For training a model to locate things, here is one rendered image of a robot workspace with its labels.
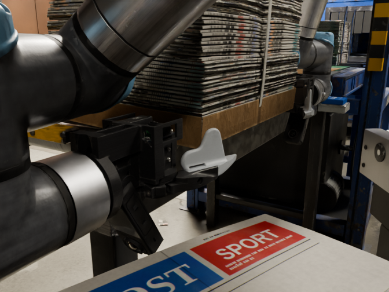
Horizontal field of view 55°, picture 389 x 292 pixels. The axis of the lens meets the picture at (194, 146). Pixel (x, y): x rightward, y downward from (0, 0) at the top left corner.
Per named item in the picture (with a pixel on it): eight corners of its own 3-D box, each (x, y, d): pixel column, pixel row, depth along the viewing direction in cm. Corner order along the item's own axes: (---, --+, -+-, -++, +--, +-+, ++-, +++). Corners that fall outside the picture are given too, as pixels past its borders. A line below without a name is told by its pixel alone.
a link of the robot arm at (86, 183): (81, 258, 30) (18, 232, 34) (120, 234, 34) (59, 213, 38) (72, 170, 28) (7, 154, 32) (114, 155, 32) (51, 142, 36)
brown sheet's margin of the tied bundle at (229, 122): (200, 150, 47) (201, 117, 46) (54, 117, 62) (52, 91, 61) (251, 127, 60) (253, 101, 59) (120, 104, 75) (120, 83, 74)
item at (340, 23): (337, 65, 223) (341, 19, 216) (288, 64, 238) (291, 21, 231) (348, 62, 255) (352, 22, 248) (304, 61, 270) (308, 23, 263)
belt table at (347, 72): (342, 99, 157) (345, 75, 155) (208, 90, 190) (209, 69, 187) (366, 84, 215) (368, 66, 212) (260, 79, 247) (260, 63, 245)
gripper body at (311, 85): (276, 77, 87) (292, 73, 97) (274, 113, 89) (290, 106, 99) (309, 79, 83) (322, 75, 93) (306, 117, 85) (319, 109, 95)
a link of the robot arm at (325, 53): (319, 31, 92) (315, 76, 95) (341, 32, 100) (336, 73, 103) (292, 32, 98) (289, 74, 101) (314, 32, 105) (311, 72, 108)
